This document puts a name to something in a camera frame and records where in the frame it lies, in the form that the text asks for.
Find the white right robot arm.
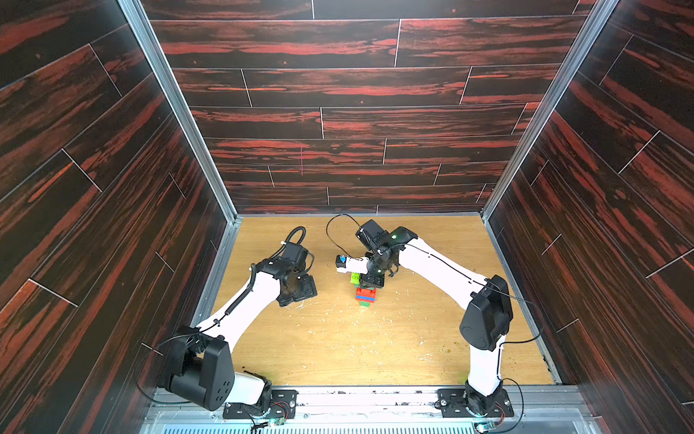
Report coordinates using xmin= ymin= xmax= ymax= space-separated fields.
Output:
xmin=335 ymin=235 xmax=513 ymax=403

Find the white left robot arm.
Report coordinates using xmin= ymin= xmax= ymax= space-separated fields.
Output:
xmin=157 ymin=271 xmax=317 ymax=413

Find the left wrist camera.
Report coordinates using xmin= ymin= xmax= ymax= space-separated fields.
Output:
xmin=279 ymin=242 xmax=309 ymax=271

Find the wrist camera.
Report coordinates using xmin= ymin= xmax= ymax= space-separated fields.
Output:
xmin=279 ymin=242 xmax=309 ymax=271
xmin=355 ymin=220 xmax=389 ymax=251

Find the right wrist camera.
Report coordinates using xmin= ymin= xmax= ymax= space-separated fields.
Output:
xmin=355 ymin=220 xmax=389 ymax=251

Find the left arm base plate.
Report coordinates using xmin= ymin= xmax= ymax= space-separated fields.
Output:
xmin=222 ymin=389 xmax=298 ymax=420

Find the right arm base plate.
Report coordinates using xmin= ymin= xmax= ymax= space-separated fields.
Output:
xmin=435 ymin=387 xmax=514 ymax=419

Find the aluminium front rail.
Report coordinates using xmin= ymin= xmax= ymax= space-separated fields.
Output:
xmin=141 ymin=384 xmax=601 ymax=433

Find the aluminium corner post left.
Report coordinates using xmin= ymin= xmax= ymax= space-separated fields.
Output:
xmin=117 ymin=0 xmax=238 ymax=224

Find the aluminium corner post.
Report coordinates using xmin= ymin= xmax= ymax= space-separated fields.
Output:
xmin=117 ymin=0 xmax=238 ymax=224
xmin=481 ymin=0 xmax=618 ymax=226

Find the aluminium corner post right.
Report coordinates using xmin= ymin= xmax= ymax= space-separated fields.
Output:
xmin=481 ymin=0 xmax=618 ymax=226

